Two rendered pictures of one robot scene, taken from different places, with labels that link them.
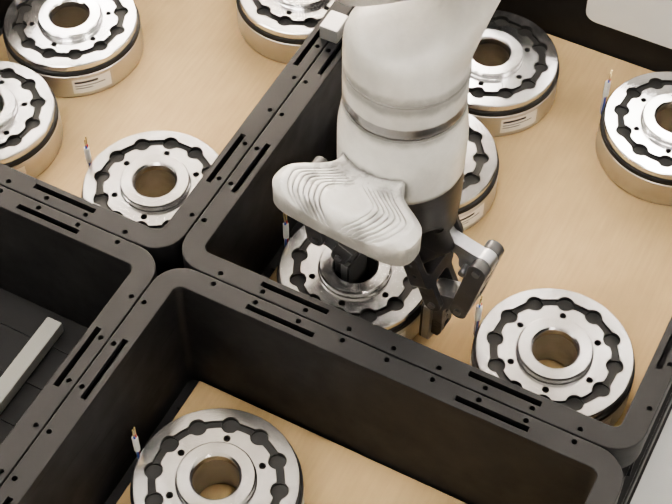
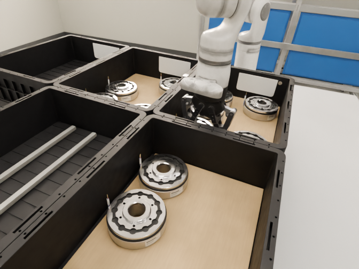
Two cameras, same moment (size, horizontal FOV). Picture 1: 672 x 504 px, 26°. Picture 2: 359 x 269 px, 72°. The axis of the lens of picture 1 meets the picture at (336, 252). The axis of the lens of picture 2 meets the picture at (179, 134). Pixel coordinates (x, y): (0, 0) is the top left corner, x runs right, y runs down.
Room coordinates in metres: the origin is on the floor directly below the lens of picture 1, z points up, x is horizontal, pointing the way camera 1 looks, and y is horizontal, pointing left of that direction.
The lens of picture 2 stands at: (0.04, 0.09, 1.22)
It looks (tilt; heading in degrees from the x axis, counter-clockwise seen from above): 36 degrees down; 353
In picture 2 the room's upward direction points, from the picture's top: 4 degrees clockwise
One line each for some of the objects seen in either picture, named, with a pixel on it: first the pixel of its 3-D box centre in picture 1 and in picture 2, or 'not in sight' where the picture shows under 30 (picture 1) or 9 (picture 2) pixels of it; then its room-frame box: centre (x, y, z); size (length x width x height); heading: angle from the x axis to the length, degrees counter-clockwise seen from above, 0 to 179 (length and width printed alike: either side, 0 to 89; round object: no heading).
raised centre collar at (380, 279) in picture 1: (354, 266); not in sight; (0.57, -0.01, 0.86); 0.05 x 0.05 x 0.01
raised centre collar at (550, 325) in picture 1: (554, 350); not in sight; (0.50, -0.14, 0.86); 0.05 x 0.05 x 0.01
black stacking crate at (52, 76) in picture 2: not in sight; (65, 71); (0.91, 0.41, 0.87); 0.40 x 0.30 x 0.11; 152
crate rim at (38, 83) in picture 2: not in sight; (62, 56); (0.91, 0.41, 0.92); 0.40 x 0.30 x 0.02; 152
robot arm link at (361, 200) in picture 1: (386, 140); (210, 71); (0.54, -0.03, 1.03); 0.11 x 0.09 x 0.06; 148
